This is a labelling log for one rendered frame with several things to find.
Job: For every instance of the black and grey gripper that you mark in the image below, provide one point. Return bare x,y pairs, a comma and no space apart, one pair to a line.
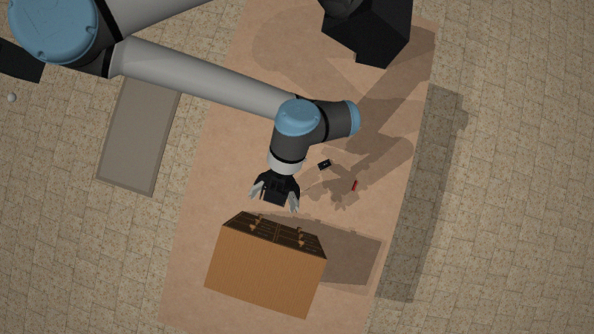
279,188

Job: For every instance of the brown wooden chest of drawers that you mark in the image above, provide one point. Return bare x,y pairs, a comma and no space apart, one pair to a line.
263,272

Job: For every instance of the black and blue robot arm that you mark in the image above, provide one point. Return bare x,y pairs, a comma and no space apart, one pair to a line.
91,35

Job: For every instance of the dark brown wooden drawer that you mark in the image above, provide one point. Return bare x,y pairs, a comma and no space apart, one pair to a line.
264,221
297,237
257,223
295,231
299,246
251,230

